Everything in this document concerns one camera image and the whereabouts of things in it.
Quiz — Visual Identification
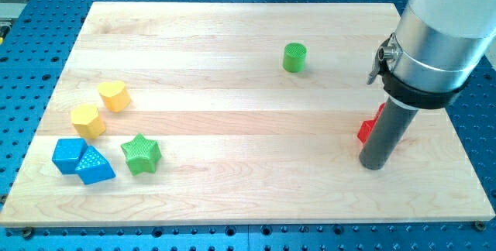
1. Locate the blue cube block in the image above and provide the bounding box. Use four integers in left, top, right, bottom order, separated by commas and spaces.
51, 138, 88, 174

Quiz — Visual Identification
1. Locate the red star block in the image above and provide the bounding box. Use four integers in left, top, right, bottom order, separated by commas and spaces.
356, 102, 385, 144

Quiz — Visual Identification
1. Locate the blue triangle block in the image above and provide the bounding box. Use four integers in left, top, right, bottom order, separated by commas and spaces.
74, 146, 115, 185

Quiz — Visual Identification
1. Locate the yellow heart block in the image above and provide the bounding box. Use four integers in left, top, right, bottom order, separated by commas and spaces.
97, 81, 131, 112

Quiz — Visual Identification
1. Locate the green star block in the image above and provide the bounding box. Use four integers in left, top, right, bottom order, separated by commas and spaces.
120, 133, 162, 176

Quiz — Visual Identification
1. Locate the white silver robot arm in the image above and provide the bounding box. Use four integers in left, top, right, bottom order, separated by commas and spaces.
388, 0, 495, 93

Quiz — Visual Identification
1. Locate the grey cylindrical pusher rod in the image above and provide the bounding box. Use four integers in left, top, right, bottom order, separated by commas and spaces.
359, 98, 418, 170

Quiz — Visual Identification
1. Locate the green cylinder block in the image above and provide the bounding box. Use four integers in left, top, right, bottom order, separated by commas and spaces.
283, 43, 307, 73

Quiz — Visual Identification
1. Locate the yellow hexagon block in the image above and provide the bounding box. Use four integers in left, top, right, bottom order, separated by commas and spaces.
70, 104, 106, 139

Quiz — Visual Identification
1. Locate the wooden board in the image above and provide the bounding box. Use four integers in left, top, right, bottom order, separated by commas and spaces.
1, 2, 494, 227

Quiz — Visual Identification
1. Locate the black clamp with lever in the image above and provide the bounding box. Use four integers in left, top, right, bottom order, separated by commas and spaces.
367, 33, 470, 109

